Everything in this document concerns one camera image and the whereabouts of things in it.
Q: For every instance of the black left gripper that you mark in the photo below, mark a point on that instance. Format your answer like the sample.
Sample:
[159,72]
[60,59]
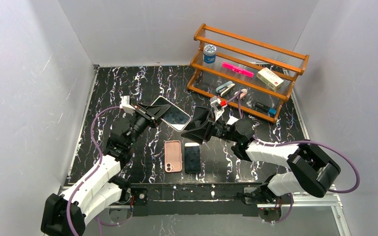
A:
[150,115]

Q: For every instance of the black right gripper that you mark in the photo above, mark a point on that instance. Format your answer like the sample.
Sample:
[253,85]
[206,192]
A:
[211,127]

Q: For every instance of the bare black phone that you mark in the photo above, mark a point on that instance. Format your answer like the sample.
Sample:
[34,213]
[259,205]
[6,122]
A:
[192,158]

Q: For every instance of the pink phone case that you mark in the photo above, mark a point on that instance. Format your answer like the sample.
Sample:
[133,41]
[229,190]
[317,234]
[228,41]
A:
[173,156]

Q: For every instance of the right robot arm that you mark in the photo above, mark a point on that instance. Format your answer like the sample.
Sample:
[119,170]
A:
[311,169]

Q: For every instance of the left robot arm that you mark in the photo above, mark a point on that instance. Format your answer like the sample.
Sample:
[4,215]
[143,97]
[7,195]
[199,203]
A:
[68,213]

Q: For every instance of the white rectangular box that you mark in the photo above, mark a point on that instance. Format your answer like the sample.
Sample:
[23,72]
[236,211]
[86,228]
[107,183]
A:
[232,120]

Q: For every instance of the teal and white stapler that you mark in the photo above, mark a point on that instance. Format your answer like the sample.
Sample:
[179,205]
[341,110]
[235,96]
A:
[223,89]

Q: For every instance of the pink stapler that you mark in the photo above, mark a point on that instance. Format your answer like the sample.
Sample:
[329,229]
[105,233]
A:
[241,93]

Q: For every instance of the orange wooden shelf rack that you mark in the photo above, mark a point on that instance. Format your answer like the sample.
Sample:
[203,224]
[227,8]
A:
[251,55]

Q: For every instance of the pink highlighter pen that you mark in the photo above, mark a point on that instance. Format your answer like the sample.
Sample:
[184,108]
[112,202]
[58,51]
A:
[237,69]

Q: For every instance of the blue lidded jar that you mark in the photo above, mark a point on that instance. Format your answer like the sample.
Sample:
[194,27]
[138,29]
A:
[209,53]

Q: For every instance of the white red carton box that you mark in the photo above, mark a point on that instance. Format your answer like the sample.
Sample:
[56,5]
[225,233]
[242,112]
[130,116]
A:
[270,79]

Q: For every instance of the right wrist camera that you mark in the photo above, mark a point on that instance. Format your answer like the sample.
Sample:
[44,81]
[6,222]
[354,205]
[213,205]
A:
[218,106]

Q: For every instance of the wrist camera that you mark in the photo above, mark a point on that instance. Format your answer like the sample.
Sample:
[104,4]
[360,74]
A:
[218,106]
[126,105]

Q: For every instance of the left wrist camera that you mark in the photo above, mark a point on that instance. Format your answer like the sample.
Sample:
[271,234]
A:
[126,105]

